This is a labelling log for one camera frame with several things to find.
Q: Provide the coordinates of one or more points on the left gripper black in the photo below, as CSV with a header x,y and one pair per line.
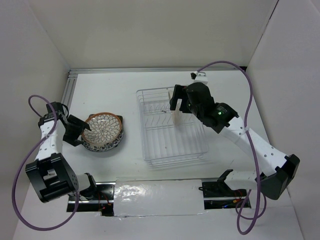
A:
x,y
80,125

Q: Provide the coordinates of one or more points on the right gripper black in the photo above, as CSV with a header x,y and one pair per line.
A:
x,y
178,93

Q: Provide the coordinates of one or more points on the beige plate blue swirl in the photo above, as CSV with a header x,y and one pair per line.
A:
x,y
175,115

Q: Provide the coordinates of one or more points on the brown rim floral bowl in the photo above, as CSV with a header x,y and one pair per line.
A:
x,y
104,129

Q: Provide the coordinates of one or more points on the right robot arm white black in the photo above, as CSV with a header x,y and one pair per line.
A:
x,y
274,170

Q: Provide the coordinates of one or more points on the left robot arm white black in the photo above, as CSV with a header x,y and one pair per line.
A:
x,y
50,174

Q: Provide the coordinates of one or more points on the blue floral white plate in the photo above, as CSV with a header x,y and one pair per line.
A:
x,y
105,147

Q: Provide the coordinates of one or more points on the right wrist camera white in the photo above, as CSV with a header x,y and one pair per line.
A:
x,y
199,77

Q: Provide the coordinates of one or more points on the white wire dish rack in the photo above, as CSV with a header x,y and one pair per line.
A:
x,y
163,144

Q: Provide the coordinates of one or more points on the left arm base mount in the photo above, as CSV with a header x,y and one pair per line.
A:
x,y
102,201

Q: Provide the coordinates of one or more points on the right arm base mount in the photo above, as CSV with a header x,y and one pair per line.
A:
x,y
217,195

